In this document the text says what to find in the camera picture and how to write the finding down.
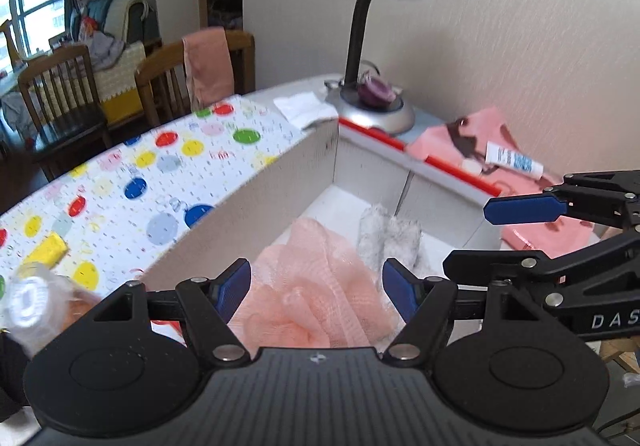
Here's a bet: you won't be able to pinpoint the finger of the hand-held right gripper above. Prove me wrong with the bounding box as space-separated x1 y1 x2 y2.
442 228 640 307
483 170 640 229

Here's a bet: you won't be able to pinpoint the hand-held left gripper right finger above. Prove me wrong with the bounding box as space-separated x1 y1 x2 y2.
381 258 546 363

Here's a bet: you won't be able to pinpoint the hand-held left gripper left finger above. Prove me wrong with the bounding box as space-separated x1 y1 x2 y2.
95 258 252 368

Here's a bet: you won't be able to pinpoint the pink mesh bath pouf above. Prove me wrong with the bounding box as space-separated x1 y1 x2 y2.
227 217 408 352

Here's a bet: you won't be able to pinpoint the white and red cardboard box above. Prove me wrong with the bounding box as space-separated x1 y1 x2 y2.
137 117 506 357

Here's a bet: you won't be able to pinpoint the white tube blue label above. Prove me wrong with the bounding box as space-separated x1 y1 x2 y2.
482 142 544 177

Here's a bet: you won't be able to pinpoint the grey fluffy socks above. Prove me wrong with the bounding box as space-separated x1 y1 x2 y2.
356 203 443 273

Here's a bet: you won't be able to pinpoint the pink cloth on table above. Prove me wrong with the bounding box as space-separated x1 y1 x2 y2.
405 107 596 259

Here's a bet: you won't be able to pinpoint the balloon print tablecloth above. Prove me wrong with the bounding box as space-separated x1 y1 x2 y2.
0 93 311 329

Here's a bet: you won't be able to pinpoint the purple scrunchie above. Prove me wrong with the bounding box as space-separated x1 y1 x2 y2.
356 71 398 108

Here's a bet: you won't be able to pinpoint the yellow sponge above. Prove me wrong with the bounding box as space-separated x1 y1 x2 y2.
25 233 68 269

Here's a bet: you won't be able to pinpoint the white tissue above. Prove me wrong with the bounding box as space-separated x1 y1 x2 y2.
273 92 340 130

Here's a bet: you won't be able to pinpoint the clear bottle orange liquid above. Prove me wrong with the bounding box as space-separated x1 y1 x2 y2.
0 262 103 358

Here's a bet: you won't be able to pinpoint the pink towel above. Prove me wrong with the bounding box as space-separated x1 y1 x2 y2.
181 27 236 113

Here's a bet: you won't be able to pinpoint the wooden chair dark seat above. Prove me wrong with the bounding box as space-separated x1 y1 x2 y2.
17 44 113 179

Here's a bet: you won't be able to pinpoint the sofa with yellow cover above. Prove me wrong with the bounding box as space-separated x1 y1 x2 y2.
70 0 163 124

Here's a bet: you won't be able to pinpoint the silver desk lamp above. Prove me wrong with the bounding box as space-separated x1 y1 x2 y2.
325 0 456 136

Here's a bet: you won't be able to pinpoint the grey clothes heap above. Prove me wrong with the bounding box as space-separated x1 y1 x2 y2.
87 32 126 72

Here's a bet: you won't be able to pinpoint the grey white clothes pile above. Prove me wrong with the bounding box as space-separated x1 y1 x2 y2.
0 90 33 133

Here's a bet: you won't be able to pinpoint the window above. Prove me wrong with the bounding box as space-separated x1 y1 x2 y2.
0 0 67 71

